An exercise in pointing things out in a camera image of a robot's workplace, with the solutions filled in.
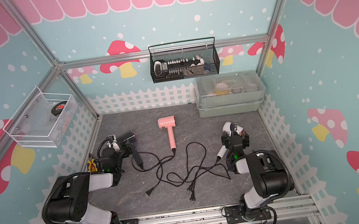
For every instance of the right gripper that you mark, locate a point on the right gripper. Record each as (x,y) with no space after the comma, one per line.
(234,140)

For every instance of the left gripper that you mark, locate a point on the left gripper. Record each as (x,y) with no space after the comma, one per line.
(128,145)

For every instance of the white hair dryer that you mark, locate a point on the white hair dryer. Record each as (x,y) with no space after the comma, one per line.
(227,132)

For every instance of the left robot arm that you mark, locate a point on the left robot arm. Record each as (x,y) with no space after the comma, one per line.
(68,201)

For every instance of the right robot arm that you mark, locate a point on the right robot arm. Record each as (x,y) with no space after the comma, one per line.
(270,177)

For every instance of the black hair dryer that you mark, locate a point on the black hair dryer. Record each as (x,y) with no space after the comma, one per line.
(133,148)

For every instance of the pink hair dryer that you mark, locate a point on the pink hair dryer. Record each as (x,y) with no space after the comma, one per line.
(169,123)

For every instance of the yellow black pliers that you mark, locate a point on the yellow black pliers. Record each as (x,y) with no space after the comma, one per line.
(92,164)

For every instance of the green clear storage box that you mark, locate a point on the green clear storage box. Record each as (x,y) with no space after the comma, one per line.
(229,93)

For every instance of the black red tape measure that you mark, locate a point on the black red tape measure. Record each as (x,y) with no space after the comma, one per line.
(58,108)

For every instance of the black white power strip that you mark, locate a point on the black white power strip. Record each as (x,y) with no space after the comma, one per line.
(178,68)

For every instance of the white wire mesh basket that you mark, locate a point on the white wire mesh basket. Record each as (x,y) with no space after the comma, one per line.
(33,124)

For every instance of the black wire mesh basket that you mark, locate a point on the black wire mesh basket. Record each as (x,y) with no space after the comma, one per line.
(203,47)

